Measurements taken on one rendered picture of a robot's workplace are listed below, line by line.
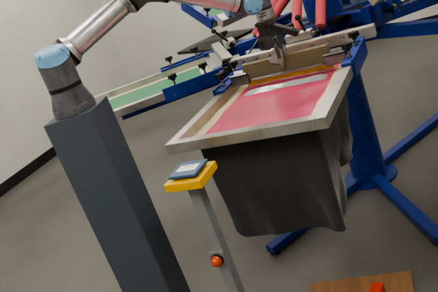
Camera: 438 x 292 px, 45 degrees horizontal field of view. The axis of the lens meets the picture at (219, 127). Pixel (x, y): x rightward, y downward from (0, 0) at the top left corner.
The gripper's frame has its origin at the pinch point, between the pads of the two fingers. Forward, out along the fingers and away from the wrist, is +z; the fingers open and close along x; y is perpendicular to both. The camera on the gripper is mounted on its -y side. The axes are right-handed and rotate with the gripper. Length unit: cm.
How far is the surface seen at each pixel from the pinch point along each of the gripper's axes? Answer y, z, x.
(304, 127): -22, 5, 61
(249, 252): 56, 102, -13
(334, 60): -20.7, 2.3, 2.7
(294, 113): -13.7, 6.4, 43.8
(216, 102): 25.4, 3.7, 21.4
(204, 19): 75, -15, -92
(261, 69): 10.4, -0.5, 1.5
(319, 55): -15.1, -0.9, 1.5
